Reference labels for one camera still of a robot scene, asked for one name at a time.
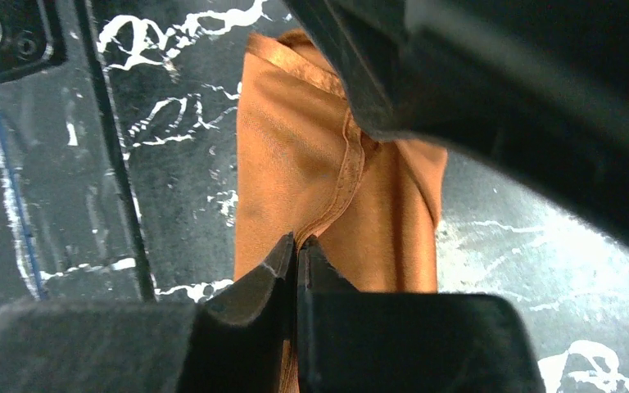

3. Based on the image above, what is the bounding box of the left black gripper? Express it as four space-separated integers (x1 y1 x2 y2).
286 1 629 246

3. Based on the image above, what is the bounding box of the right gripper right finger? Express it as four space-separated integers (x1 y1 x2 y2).
296 236 356 392

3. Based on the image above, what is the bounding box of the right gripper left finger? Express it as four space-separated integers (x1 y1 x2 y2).
178 233 296 392

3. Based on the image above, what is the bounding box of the orange cloth napkin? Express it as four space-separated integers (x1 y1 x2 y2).
233 29 449 393

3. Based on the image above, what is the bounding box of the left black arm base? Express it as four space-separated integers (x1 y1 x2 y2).
0 0 66 84

